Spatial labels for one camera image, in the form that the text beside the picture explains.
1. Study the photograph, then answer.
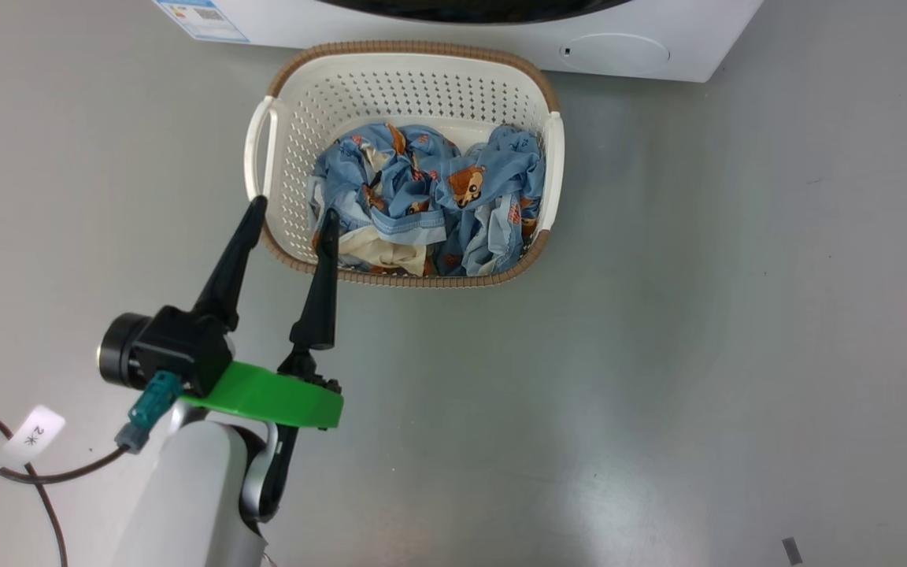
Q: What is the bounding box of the black round washing machine door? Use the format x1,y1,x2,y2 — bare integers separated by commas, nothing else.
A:
316,0,635,24

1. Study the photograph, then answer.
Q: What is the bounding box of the round white filter cover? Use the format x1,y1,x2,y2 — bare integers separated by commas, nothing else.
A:
559,33,672,78

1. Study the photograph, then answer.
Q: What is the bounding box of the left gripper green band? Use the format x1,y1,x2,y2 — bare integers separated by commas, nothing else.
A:
180,195,345,431

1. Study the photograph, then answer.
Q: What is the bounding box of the blue bear print garment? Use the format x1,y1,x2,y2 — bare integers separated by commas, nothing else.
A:
308,122,546,278

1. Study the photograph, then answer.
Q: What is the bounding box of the cream perforated laundry basket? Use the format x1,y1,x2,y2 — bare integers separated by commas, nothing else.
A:
244,41,565,288

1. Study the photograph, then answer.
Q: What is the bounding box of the blue energy label sticker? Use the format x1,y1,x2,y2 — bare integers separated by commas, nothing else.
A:
156,0,250,43

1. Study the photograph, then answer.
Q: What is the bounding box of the white washing machine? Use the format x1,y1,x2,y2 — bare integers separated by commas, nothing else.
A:
153,0,765,83

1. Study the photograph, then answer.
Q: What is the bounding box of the white cable tag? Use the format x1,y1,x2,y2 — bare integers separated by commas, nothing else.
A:
2,405,67,466

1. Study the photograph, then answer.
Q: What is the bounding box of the cream patterned garment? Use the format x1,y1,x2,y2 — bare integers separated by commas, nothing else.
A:
339,227,430,277

